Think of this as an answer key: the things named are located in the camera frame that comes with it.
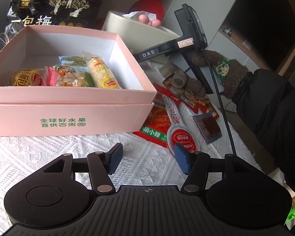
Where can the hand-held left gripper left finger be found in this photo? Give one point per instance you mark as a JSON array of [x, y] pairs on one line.
[[114, 161]]

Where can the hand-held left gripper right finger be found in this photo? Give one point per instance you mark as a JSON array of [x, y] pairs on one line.
[[183, 158]]

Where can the white red long packet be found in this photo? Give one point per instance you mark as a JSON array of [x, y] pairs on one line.
[[179, 132]]

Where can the pink cardboard box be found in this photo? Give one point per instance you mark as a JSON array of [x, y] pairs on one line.
[[64, 118]]

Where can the yellow rice bar packet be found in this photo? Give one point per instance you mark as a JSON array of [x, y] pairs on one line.
[[102, 75]]

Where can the clear candy packet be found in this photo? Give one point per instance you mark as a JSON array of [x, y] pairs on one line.
[[61, 76]]

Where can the blue snack packet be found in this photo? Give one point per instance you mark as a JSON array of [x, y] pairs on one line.
[[71, 60]]

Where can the yellow round cake packet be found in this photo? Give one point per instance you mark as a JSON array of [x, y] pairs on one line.
[[27, 77]]

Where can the person's right hand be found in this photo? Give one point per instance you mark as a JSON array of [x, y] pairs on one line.
[[223, 71]]

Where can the dark red flat packet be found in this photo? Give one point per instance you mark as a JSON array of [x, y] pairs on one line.
[[207, 127]]

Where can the pink tissue box ornament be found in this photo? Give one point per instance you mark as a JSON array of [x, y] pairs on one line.
[[150, 21]]

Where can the red round paddle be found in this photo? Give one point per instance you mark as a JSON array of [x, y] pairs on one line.
[[147, 6]]

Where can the grey wooden shelf unit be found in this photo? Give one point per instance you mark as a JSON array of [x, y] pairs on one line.
[[236, 44]]

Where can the white tissue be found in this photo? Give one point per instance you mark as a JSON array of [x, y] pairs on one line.
[[135, 15]]

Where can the beige tissue box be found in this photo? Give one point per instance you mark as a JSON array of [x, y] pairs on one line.
[[127, 29]]

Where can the red food print packet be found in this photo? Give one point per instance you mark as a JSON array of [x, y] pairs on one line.
[[186, 97]]

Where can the black television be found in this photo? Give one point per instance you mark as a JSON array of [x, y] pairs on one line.
[[260, 17]]

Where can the white textured cloth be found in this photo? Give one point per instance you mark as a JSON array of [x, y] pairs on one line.
[[39, 152]]

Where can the black snack bag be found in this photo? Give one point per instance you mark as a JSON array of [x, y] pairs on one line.
[[39, 12]]

